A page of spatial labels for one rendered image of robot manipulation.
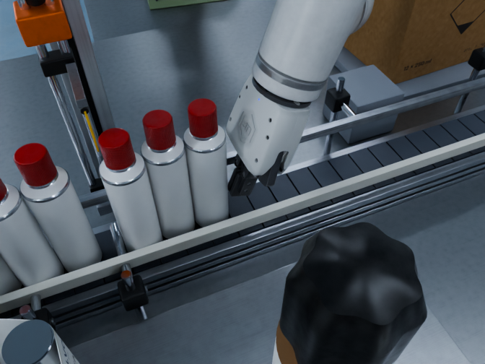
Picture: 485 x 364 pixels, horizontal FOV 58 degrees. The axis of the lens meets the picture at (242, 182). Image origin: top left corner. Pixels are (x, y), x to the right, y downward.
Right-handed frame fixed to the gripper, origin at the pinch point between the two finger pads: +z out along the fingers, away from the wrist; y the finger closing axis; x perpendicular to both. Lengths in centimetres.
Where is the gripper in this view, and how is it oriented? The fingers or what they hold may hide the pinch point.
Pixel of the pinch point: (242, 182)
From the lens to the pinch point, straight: 61.0
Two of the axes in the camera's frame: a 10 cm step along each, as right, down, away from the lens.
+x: 8.7, -0.5, 5.0
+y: 3.9, 6.9, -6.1
